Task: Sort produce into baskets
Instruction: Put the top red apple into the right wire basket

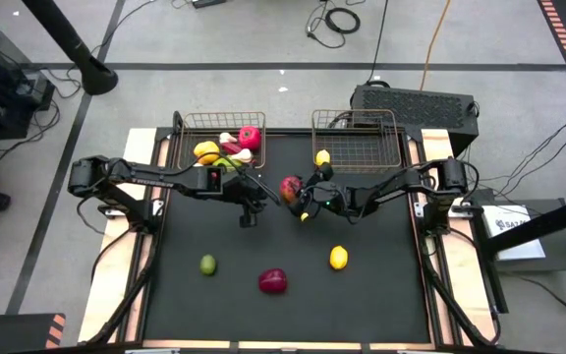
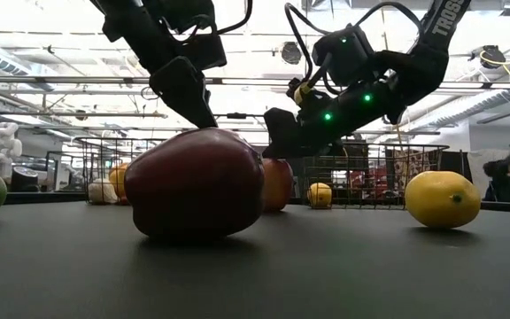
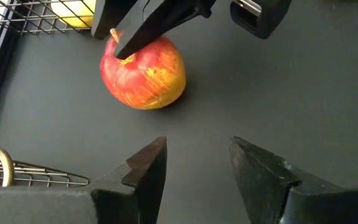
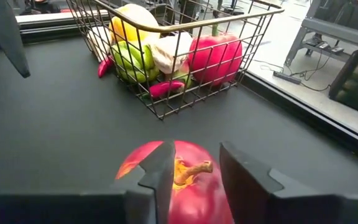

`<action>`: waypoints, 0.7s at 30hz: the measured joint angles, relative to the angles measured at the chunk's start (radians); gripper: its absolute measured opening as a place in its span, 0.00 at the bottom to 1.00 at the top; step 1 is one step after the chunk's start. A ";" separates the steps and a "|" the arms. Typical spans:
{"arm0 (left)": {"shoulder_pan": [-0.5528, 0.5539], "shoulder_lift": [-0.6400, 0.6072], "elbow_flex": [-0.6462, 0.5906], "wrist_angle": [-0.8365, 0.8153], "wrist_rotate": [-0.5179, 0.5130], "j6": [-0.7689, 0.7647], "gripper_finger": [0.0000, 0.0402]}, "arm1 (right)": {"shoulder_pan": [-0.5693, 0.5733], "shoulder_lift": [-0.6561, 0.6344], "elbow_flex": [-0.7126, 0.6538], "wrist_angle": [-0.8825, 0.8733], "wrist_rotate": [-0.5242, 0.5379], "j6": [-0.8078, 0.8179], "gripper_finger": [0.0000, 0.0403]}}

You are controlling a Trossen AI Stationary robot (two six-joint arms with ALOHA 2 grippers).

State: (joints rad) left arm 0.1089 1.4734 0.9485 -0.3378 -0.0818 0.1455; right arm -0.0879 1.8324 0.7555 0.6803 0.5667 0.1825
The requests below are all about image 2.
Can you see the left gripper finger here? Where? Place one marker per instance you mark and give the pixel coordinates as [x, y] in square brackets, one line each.
[184, 88]

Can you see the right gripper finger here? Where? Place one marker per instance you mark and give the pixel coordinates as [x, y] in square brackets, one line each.
[290, 133]
[334, 148]

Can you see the yellow lemon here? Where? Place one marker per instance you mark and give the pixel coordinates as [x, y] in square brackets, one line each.
[441, 199]
[320, 196]

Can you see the red yellow apple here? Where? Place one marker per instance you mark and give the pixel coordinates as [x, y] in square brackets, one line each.
[279, 186]

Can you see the dark red apple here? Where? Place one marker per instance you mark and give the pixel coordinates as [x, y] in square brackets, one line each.
[195, 186]

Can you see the yellow bell pepper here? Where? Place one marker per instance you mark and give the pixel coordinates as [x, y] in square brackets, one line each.
[120, 179]

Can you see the white garlic bulb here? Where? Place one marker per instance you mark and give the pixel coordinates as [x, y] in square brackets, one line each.
[101, 192]

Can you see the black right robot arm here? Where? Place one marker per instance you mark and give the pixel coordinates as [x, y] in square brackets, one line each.
[419, 66]

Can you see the white board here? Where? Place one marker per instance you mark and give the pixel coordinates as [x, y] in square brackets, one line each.
[476, 173]

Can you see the person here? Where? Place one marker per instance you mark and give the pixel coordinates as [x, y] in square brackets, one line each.
[507, 181]

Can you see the black round device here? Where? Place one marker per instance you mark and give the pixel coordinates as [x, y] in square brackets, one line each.
[25, 179]

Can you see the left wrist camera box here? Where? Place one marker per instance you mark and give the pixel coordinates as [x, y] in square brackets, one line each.
[204, 51]

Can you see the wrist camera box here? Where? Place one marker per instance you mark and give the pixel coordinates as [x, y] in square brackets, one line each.
[343, 53]
[204, 51]

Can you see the black metal gantry frame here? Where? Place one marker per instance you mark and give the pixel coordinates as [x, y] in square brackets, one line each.
[241, 116]

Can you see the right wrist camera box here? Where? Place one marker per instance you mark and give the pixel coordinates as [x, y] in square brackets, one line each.
[343, 53]

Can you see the long ceiling light rail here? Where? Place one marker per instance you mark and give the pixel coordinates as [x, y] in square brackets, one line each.
[255, 82]

